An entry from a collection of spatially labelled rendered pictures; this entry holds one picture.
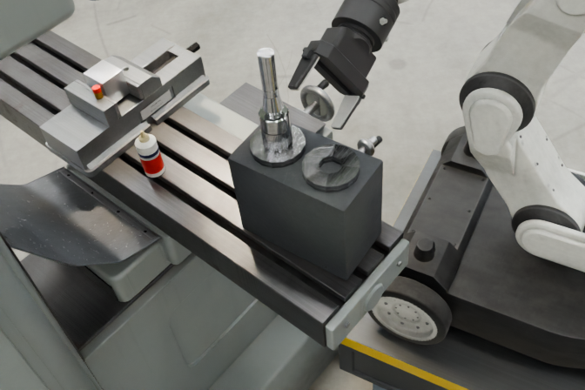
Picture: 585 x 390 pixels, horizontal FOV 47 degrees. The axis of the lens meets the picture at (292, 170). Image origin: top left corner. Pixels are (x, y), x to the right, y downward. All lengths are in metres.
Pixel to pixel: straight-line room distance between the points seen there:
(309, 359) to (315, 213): 0.97
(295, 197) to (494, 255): 0.72
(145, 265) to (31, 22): 0.58
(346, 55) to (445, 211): 0.74
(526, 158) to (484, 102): 0.19
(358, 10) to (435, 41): 2.10
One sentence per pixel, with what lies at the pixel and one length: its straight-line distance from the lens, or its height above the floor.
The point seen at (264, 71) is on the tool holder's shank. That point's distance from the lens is 0.98.
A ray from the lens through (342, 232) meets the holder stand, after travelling 1.05.
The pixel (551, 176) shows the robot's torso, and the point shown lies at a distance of 1.51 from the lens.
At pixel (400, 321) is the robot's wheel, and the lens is 1.67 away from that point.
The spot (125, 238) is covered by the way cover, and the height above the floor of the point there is 0.87.
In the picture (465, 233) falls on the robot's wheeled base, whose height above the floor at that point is 0.59.
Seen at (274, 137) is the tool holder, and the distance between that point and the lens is 1.05.
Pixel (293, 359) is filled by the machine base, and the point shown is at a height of 0.19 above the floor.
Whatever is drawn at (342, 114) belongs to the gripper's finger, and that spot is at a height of 1.17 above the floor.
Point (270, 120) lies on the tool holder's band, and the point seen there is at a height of 1.20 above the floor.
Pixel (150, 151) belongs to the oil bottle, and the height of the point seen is 1.00.
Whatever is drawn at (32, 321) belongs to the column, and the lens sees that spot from 1.20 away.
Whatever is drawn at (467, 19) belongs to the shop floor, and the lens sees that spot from 3.29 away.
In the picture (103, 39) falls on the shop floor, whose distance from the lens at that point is 3.42.
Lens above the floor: 1.90
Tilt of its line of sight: 48 degrees down
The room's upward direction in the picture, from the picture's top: 7 degrees counter-clockwise
